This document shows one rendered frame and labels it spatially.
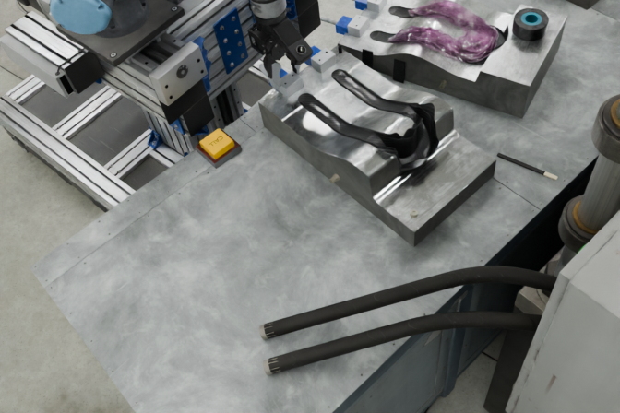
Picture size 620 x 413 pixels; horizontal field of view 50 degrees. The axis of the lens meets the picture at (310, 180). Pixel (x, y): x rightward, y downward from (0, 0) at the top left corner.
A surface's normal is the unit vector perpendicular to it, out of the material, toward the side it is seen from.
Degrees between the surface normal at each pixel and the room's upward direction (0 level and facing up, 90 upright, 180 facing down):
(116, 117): 0
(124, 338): 0
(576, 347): 90
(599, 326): 90
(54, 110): 0
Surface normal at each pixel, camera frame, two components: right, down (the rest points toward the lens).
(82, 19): 0.01, 0.87
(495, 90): -0.51, 0.72
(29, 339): -0.11, -0.60
